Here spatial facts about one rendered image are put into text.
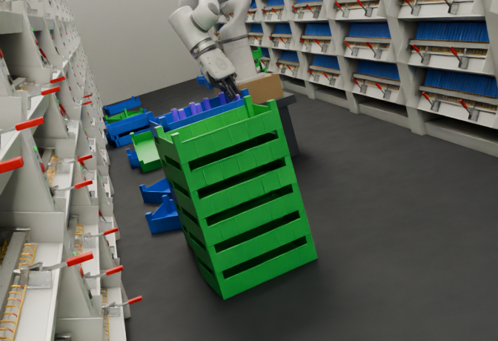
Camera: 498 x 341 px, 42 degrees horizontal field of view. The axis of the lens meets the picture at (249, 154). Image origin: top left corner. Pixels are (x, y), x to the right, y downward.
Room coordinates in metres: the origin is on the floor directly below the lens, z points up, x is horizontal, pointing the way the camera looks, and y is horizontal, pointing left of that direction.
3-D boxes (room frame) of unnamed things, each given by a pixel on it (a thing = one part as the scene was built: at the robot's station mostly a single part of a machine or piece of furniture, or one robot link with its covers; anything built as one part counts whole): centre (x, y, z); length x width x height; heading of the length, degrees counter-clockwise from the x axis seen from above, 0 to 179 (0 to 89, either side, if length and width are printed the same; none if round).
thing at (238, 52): (2.94, -0.08, 0.47); 0.19 x 0.19 x 0.18
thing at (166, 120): (2.09, 0.12, 0.44); 0.30 x 0.20 x 0.08; 108
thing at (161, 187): (2.74, 0.33, 0.04); 0.30 x 0.20 x 0.08; 44
